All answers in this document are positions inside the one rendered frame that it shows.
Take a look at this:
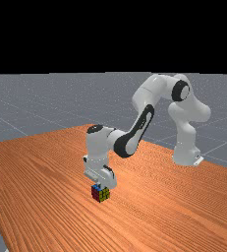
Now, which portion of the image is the many-coloured puzzle cube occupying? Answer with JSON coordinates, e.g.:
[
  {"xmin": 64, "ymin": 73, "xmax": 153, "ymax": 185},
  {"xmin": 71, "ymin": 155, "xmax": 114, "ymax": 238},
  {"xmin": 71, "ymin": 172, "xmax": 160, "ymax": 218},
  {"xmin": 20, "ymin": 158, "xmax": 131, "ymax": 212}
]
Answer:
[{"xmin": 90, "ymin": 183, "xmax": 111, "ymax": 204}]

